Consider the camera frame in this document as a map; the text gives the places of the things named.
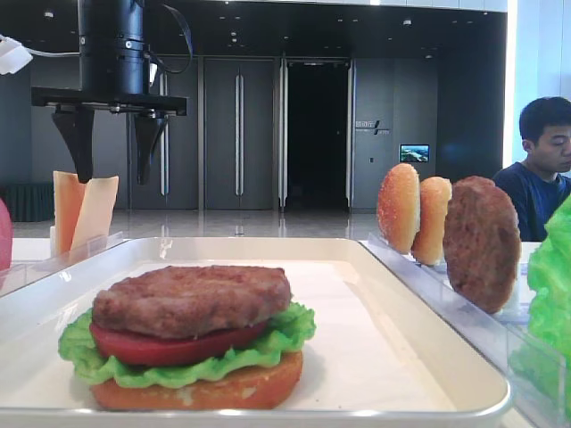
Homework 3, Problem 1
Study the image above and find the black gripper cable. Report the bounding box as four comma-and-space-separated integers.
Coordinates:
145, 3, 194, 75

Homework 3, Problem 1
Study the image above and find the yellow cheese slice front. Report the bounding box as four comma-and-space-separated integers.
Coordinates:
70, 176, 119, 262

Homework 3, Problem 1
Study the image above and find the lettuce leaf on burger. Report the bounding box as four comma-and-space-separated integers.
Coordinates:
58, 302, 316, 389

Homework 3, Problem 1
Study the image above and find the man in blue shirt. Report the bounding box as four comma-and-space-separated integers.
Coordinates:
492, 96, 571, 242

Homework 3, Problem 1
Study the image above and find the meat patty on burger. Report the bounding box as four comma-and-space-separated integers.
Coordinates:
92, 265, 292, 339

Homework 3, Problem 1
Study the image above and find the orange cheese slice back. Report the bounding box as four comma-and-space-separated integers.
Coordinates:
53, 170, 86, 255

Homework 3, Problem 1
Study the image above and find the red tomato slice standing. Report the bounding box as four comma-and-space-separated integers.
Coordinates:
0, 200, 13, 270

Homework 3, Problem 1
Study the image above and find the standing bun half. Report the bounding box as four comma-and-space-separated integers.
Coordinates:
377, 163, 420, 254
411, 177, 452, 266

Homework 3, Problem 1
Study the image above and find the standing meat patty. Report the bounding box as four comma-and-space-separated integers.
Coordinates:
443, 176, 521, 314

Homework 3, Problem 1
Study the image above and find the small wall screen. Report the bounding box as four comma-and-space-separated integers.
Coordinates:
399, 144, 430, 163

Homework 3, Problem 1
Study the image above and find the standing green lettuce leaf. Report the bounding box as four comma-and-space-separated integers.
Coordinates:
510, 200, 570, 416

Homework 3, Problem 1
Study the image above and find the bottom bun on tray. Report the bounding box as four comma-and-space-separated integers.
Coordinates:
90, 351, 303, 410

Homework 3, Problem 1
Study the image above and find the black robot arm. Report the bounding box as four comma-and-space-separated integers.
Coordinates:
31, 0, 188, 185

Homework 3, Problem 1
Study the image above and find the tomato slice on burger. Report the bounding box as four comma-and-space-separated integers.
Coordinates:
89, 321, 268, 367

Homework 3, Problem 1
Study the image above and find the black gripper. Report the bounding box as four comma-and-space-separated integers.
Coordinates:
31, 36, 188, 185

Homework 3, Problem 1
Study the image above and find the far standing bun half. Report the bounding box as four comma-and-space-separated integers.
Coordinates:
377, 163, 420, 254

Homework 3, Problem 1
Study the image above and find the white rectangular tray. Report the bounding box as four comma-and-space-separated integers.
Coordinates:
1, 238, 512, 427

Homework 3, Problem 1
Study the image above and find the clear long rail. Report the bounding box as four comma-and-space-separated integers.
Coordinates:
1, 232, 125, 297
362, 234, 570, 427

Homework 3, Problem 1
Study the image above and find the clear left long rail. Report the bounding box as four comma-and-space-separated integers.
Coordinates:
1, 232, 125, 297

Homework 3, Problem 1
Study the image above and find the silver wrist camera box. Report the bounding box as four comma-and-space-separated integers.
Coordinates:
0, 36, 33, 75

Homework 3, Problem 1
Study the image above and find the clear right long rail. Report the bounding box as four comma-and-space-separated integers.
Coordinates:
362, 234, 570, 427

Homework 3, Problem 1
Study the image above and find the near standing bun half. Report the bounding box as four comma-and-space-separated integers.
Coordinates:
411, 177, 452, 266

